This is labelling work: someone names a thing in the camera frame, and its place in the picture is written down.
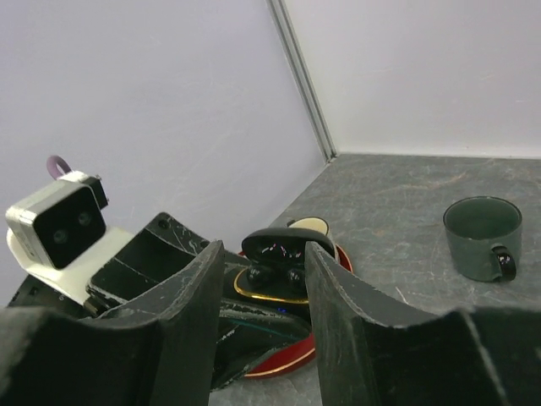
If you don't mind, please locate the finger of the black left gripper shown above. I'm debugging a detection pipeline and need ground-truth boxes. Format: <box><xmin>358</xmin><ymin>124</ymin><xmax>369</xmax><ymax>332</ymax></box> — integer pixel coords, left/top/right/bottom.
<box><xmin>210</xmin><ymin>298</ymin><xmax>311</xmax><ymax>389</ymax></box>
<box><xmin>86</xmin><ymin>212</ymin><xmax>210</xmax><ymax>315</ymax></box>

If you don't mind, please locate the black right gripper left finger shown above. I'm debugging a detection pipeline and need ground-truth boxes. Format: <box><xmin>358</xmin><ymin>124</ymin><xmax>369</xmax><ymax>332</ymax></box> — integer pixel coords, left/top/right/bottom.
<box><xmin>1</xmin><ymin>241</ymin><xmax>224</xmax><ymax>405</ymax></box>

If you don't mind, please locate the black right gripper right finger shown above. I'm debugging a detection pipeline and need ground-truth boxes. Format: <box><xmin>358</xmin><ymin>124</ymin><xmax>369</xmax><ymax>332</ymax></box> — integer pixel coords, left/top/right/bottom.
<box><xmin>305</xmin><ymin>243</ymin><xmax>540</xmax><ymax>405</ymax></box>

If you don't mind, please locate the black earbud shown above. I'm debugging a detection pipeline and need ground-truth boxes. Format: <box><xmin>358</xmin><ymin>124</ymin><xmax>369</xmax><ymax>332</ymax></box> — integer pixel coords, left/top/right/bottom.
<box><xmin>246</xmin><ymin>266</ymin><xmax>275</xmax><ymax>289</ymax></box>
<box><xmin>287</xmin><ymin>268</ymin><xmax>306</xmax><ymax>292</ymax></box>

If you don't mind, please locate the black earbuds charging case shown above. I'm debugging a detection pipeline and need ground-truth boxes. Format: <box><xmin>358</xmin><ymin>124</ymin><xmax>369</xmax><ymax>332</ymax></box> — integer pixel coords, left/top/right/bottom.
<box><xmin>232</xmin><ymin>227</ymin><xmax>339</xmax><ymax>312</ymax></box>

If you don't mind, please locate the red round tray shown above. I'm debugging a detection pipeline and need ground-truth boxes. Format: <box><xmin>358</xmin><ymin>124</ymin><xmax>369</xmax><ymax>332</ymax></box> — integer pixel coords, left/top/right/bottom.
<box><xmin>236</xmin><ymin>243</ymin><xmax>354</xmax><ymax>378</ymax></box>

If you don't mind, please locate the beige ceramic cup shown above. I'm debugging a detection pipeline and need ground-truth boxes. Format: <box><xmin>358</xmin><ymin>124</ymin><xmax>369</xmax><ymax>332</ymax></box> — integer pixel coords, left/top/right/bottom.
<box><xmin>287</xmin><ymin>217</ymin><xmax>331</xmax><ymax>238</ymax></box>

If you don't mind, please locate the dark green mug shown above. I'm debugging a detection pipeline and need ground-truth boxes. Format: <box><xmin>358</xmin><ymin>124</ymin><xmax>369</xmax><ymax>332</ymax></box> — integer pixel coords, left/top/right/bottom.
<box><xmin>442</xmin><ymin>196</ymin><xmax>522</xmax><ymax>283</ymax></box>

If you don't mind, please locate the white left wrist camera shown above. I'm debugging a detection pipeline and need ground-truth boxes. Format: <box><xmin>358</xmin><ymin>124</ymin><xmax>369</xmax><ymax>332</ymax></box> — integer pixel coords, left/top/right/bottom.
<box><xmin>5</xmin><ymin>171</ymin><xmax>108</xmax><ymax>270</ymax></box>

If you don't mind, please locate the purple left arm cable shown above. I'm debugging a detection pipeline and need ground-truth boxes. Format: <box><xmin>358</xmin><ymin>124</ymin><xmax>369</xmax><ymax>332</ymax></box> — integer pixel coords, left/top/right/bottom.
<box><xmin>45</xmin><ymin>154</ymin><xmax>71</xmax><ymax>179</ymax></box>

